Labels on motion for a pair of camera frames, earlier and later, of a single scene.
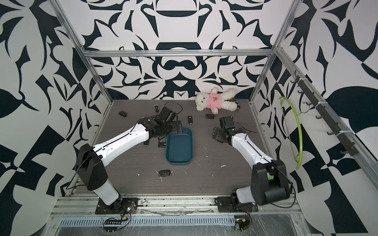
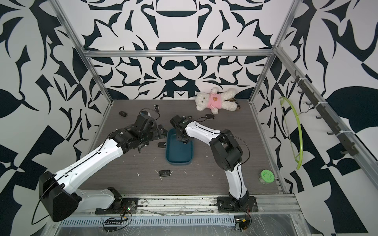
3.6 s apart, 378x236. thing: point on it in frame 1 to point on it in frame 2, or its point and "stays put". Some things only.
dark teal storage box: (179, 148) stays put
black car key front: (165, 173) stays put
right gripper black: (218, 134) to (177, 136)
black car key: (162, 144) stays put
